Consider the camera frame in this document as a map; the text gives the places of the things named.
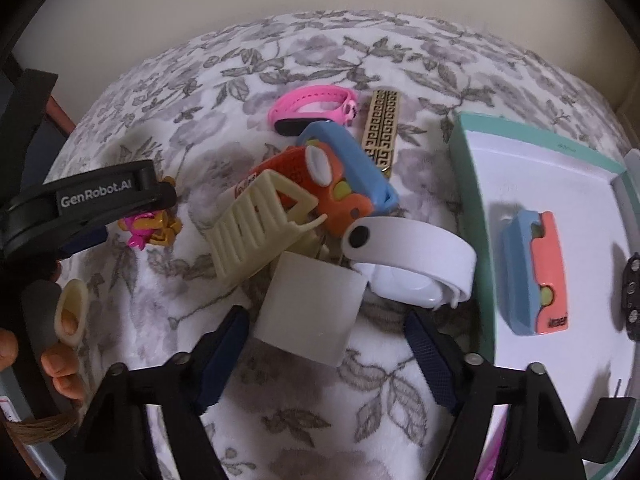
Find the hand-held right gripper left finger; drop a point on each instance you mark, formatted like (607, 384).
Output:
(220, 365)

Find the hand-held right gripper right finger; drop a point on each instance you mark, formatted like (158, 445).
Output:
(430, 360)

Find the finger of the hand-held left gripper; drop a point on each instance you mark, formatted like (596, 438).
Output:
(87, 239)
(165, 195)

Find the pink orange doll figure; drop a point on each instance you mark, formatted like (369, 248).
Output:
(150, 225)

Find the cream claw hair clip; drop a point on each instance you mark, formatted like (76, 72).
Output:
(240, 230)

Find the white cube box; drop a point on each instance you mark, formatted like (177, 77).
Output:
(310, 305)

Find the white wristband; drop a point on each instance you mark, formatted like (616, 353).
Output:
(425, 237)

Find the salmon blue toy car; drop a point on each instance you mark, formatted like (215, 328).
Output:
(550, 270)

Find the pink wristband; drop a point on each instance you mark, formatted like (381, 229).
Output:
(300, 102)

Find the orange and blue case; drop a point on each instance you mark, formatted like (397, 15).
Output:
(350, 160)

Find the black glossy box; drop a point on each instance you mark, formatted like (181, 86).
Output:
(612, 430)

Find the black device with metal studs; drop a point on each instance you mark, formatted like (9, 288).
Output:
(632, 310)

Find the teal white tray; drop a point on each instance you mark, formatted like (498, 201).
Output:
(550, 185)

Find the gold patterned hair clip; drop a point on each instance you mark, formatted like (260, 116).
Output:
(381, 130)

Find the person's left hand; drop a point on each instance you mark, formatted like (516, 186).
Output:
(62, 375)

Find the dark panel with brown edge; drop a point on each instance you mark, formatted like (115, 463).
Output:
(27, 105)

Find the brown fibre tuft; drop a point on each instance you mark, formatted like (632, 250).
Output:
(40, 430)

